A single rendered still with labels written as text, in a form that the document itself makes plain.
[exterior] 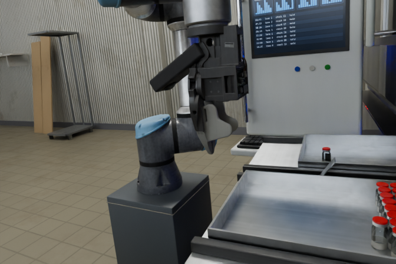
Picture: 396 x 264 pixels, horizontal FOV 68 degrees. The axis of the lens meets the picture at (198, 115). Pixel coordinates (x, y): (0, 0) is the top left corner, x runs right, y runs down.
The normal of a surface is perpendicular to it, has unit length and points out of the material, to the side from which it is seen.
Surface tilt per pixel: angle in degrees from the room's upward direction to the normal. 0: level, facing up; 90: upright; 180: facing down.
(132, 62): 90
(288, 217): 0
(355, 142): 90
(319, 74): 90
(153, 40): 90
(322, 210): 0
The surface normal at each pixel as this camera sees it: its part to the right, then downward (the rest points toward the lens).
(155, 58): -0.45, 0.21
